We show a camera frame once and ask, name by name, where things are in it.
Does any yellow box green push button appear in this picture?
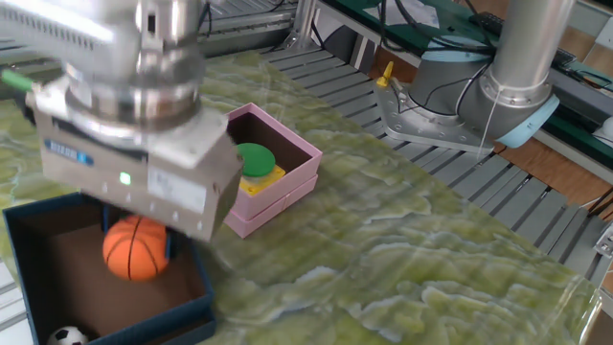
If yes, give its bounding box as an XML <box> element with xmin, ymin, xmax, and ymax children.
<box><xmin>236</xmin><ymin>142</ymin><xmax>287</xmax><ymax>196</ymax></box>

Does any aluminium upright post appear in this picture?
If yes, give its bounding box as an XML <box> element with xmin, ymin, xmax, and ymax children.
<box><xmin>286</xmin><ymin>0</ymin><xmax>320</xmax><ymax>49</ymax></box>

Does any dark blue box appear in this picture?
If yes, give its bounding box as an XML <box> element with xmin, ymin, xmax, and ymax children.
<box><xmin>2</xmin><ymin>191</ymin><xmax>216</xmax><ymax>345</ymax></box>

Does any small soccer ball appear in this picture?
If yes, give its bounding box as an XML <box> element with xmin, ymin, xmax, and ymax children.
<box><xmin>46</xmin><ymin>325</ymin><xmax>90</xmax><ymax>345</ymax></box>

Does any black cable green plug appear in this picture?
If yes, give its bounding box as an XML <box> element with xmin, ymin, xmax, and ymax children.
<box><xmin>0</xmin><ymin>69</ymin><xmax>35</xmax><ymax>93</ymax></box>

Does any aluminium table rail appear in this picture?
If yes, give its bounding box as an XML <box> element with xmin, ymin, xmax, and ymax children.
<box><xmin>198</xmin><ymin>0</ymin><xmax>298</xmax><ymax>59</ymax></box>

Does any small yellow plastic piece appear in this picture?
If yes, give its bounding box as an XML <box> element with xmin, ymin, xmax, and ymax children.
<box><xmin>375</xmin><ymin>60</ymin><xmax>396</xmax><ymax>89</ymax></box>

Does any pink open box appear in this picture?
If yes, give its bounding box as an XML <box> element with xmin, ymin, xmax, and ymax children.
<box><xmin>222</xmin><ymin>103</ymin><xmax>323</xmax><ymax>240</ymax></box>

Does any green marble pattern mat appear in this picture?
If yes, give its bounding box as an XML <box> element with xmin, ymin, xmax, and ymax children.
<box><xmin>0</xmin><ymin>50</ymin><xmax>602</xmax><ymax>345</ymax></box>

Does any black keyboard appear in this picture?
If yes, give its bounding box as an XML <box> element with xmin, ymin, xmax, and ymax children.
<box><xmin>471</xmin><ymin>11</ymin><xmax>579</xmax><ymax>68</ymax></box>

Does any metal corner bracket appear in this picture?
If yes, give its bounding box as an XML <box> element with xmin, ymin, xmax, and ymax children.
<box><xmin>593</xmin><ymin>222</ymin><xmax>613</xmax><ymax>260</ymax></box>

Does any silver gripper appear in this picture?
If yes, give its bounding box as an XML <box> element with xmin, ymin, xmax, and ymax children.
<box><xmin>26</xmin><ymin>107</ymin><xmax>245</xmax><ymax>261</ymax></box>

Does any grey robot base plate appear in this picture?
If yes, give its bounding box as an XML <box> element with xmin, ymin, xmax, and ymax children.
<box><xmin>373</xmin><ymin>79</ymin><xmax>502</xmax><ymax>155</ymax></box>

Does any orange mini basketball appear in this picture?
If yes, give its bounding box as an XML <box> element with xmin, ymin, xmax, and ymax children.
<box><xmin>102</xmin><ymin>215</ymin><xmax>170</xmax><ymax>283</ymax></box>

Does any thin black cable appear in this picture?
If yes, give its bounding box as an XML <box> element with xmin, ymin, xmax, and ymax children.
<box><xmin>377</xmin><ymin>0</ymin><xmax>494</xmax><ymax>117</ymax></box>

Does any white zip tie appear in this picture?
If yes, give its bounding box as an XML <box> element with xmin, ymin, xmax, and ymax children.
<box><xmin>476</xmin><ymin>88</ymin><xmax>503</xmax><ymax>159</ymax></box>

